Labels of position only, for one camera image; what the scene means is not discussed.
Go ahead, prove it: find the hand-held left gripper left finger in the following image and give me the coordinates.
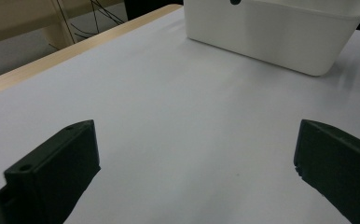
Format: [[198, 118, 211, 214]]
[[0, 119, 102, 224]]

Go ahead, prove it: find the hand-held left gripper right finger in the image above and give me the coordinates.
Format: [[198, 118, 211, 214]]
[[294, 119, 360, 224]]

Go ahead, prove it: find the white plastic box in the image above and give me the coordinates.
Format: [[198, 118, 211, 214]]
[[183, 0, 360, 77]]

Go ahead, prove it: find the light wooden shelf unit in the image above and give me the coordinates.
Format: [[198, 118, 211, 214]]
[[0, 0, 127, 50]]

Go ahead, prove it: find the bundle of black floor cables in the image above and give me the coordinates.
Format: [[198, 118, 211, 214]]
[[56, 0, 127, 45]]

